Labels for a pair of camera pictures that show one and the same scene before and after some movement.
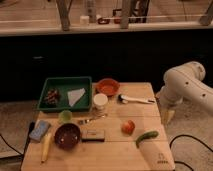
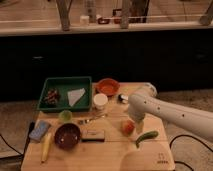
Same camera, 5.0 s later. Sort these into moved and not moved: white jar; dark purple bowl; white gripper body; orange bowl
Moved: white gripper body
Not moved: dark purple bowl; white jar; orange bowl
